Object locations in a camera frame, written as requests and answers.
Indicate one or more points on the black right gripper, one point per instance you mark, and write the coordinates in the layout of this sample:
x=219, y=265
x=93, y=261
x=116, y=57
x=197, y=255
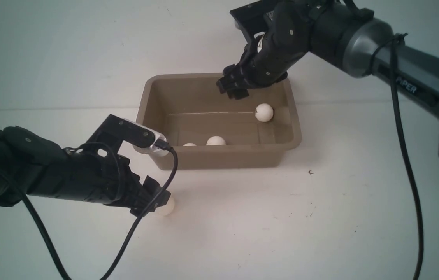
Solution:
x=269, y=56

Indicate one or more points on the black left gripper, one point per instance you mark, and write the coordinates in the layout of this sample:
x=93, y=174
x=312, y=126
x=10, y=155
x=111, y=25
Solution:
x=96, y=179

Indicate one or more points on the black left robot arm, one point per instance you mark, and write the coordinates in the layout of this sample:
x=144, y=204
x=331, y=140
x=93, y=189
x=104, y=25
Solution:
x=23, y=155

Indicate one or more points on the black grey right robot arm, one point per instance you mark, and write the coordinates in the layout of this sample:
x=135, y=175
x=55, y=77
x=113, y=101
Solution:
x=354, y=41

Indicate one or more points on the tan plastic bin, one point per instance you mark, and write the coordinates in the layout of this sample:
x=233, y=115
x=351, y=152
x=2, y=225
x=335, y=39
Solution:
x=189, y=108

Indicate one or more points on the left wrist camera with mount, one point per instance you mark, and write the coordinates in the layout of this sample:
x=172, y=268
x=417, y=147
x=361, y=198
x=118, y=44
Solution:
x=114, y=130

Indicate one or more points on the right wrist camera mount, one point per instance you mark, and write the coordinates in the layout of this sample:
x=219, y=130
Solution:
x=254, y=18

